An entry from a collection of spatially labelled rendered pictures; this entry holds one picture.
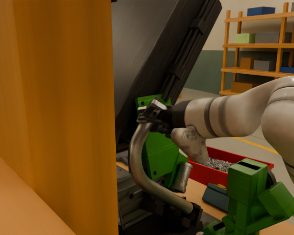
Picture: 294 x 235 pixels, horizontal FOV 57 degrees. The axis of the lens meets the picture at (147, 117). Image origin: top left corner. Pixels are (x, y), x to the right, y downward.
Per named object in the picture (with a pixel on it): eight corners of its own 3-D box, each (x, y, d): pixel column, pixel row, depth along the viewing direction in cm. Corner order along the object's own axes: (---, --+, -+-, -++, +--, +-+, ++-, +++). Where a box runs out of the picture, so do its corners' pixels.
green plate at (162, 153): (161, 165, 81) (149, 96, 80) (182, 167, 75) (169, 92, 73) (132, 177, 74) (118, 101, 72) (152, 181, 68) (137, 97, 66)
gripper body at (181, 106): (218, 116, 54) (183, 119, 61) (194, 88, 50) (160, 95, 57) (206, 148, 51) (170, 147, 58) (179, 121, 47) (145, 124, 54)
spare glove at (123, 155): (106, 153, 129) (105, 148, 128) (125, 149, 134) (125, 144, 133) (124, 169, 112) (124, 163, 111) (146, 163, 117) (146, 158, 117)
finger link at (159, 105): (175, 106, 53) (172, 111, 55) (154, 95, 53) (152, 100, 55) (171, 116, 52) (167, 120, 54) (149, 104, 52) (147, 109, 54)
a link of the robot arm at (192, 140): (167, 138, 46) (196, 138, 41) (191, 88, 50) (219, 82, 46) (197, 166, 50) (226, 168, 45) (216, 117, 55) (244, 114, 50)
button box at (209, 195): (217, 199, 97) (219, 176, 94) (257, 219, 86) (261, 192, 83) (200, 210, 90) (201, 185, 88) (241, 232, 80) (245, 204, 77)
